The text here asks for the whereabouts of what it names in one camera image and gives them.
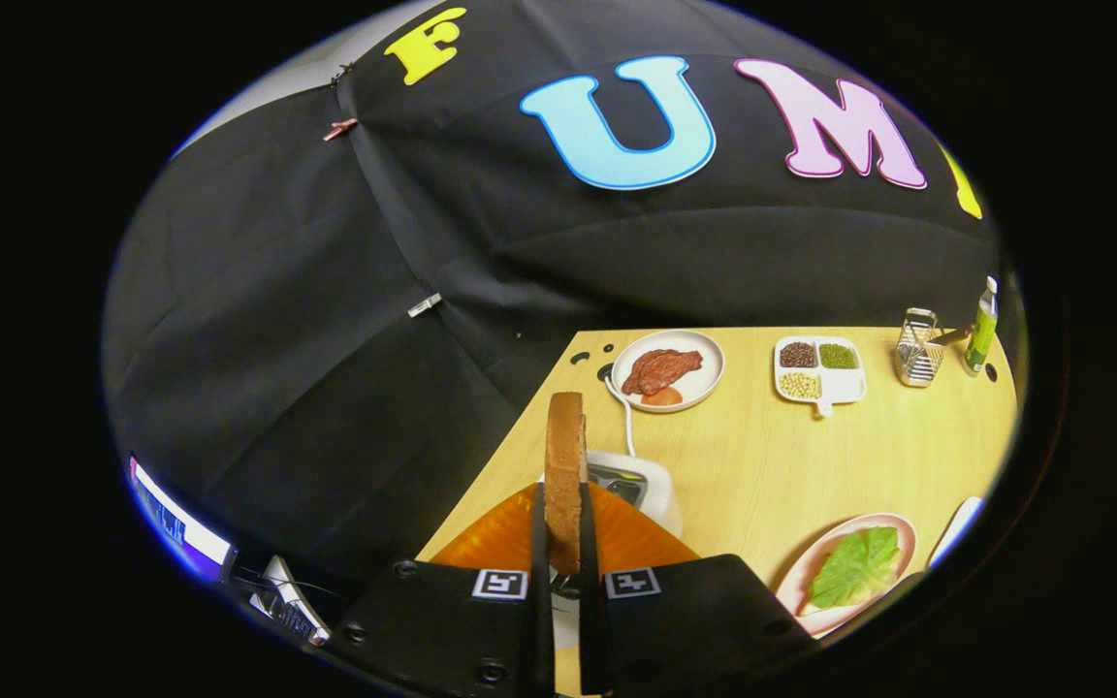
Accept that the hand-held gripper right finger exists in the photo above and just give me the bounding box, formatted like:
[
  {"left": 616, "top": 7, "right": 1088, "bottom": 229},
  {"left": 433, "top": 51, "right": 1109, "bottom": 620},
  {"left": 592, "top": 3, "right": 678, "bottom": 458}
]
[{"left": 576, "top": 482, "right": 816, "bottom": 697}]

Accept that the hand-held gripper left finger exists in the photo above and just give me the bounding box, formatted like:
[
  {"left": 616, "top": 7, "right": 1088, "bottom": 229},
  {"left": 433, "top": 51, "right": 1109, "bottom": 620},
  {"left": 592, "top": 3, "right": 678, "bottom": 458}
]
[{"left": 331, "top": 482, "right": 557, "bottom": 698}]

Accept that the toasted bread slice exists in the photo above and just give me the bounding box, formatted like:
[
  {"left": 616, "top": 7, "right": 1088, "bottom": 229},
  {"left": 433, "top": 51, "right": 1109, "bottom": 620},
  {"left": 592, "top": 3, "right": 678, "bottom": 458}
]
[{"left": 544, "top": 392, "right": 589, "bottom": 576}]

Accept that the green lettuce leaf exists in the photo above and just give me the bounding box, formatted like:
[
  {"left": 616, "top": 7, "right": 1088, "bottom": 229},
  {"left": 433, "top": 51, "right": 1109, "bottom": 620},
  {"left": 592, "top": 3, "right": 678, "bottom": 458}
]
[{"left": 808, "top": 525, "right": 902, "bottom": 610}]

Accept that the white toaster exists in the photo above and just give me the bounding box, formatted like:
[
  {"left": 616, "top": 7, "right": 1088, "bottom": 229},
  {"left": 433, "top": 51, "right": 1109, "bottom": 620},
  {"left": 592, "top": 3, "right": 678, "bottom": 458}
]
[{"left": 551, "top": 449, "right": 684, "bottom": 650}]

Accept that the red meat piece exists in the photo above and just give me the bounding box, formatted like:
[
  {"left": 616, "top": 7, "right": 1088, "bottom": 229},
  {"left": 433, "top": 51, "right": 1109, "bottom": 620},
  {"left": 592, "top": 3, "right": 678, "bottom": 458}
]
[{"left": 621, "top": 349, "right": 705, "bottom": 397}]

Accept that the pink round plate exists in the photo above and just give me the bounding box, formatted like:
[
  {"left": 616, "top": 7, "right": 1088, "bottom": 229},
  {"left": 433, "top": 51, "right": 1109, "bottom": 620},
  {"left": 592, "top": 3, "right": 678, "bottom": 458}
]
[{"left": 776, "top": 513, "right": 918, "bottom": 638}]

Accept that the beige round plate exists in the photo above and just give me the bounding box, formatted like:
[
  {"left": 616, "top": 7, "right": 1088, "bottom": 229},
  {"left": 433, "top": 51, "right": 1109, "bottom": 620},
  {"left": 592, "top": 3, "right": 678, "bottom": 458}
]
[{"left": 610, "top": 330, "right": 726, "bottom": 415}]

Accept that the white angled equipment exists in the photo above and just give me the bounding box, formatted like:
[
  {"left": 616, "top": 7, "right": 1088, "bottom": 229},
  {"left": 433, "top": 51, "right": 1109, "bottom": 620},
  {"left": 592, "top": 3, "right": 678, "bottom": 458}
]
[{"left": 248, "top": 555, "right": 332, "bottom": 646}]

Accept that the black backdrop cloth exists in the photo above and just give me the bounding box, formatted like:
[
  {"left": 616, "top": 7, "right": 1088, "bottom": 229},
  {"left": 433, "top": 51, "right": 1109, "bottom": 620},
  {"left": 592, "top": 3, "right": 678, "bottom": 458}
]
[{"left": 101, "top": 0, "right": 1001, "bottom": 602}]

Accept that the white divided dish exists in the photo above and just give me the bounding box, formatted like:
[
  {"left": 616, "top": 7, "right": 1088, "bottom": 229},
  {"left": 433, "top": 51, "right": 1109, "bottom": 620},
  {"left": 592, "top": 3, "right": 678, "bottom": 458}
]
[{"left": 774, "top": 335, "right": 868, "bottom": 419}]

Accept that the lit monitor screen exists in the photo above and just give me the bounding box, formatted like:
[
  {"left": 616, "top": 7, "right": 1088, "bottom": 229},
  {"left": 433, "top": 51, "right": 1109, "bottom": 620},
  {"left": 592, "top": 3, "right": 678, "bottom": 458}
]
[{"left": 127, "top": 456, "right": 235, "bottom": 583}]

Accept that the white square plate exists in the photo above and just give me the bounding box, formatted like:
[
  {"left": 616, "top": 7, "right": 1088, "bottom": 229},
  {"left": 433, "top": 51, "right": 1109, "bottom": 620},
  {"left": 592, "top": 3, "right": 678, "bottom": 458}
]
[{"left": 927, "top": 496, "right": 986, "bottom": 570}]

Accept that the green label plastic bottle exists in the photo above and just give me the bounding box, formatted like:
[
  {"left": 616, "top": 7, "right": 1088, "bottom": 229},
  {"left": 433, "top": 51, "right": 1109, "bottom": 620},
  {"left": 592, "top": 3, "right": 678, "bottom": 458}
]
[{"left": 963, "top": 276, "right": 1000, "bottom": 376}]

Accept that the white toaster cable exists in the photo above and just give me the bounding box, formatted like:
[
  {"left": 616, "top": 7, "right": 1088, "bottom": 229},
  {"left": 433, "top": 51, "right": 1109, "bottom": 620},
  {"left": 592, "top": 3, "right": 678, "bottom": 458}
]
[{"left": 605, "top": 373, "right": 637, "bottom": 457}]

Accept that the metal wire basket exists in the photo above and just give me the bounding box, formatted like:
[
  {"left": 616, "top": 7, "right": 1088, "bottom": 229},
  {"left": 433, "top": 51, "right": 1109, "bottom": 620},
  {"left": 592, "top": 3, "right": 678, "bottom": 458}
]
[{"left": 896, "top": 308, "right": 945, "bottom": 389}]

